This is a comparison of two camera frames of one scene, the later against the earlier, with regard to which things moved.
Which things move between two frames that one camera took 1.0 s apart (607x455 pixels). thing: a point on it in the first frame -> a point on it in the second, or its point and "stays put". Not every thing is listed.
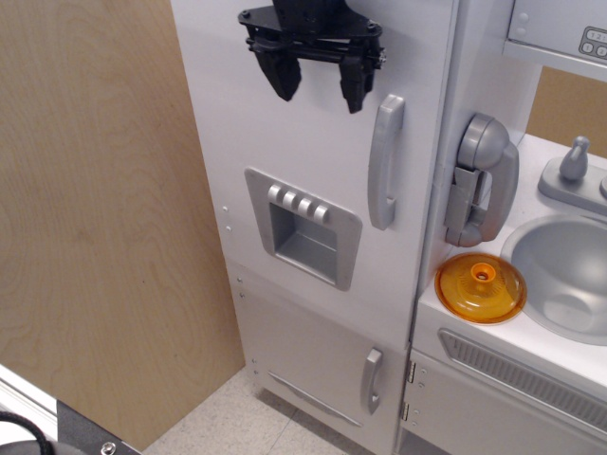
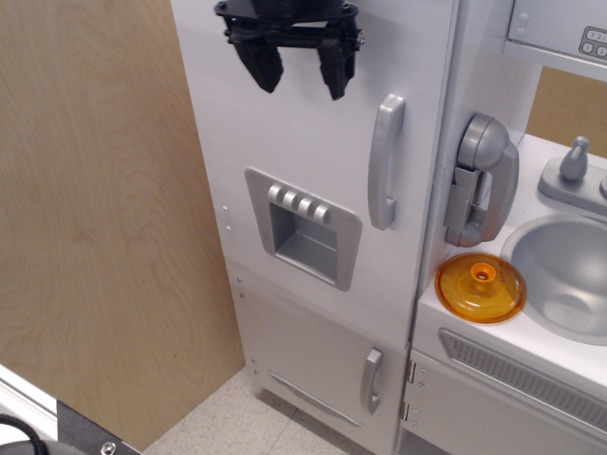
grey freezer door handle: (371, 365) stays put
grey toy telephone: (484, 188) stays put
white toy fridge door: (312, 142) stays put
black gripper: (315, 29) -> (330, 24)
